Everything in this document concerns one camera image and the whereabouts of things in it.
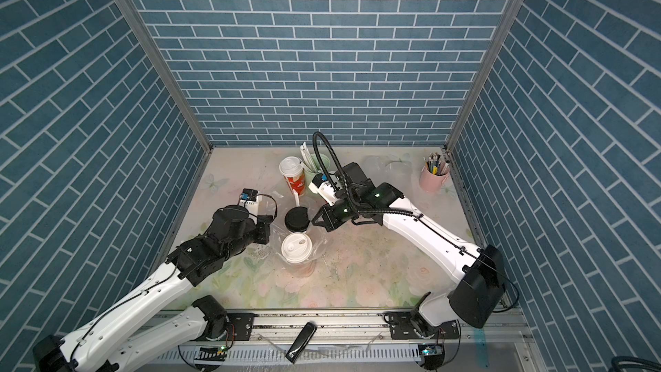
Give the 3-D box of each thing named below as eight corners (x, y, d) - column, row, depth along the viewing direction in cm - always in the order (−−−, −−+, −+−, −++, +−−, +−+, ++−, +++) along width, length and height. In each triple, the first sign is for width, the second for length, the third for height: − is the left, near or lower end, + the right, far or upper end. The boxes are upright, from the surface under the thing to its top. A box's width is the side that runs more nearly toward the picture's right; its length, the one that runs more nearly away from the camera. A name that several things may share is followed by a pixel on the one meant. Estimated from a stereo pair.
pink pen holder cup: (421, 197, 106) (430, 175, 95) (417, 182, 111) (426, 160, 100) (442, 197, 106) (453, 175, 96) (437, 182, 111) (448, 160, 101)
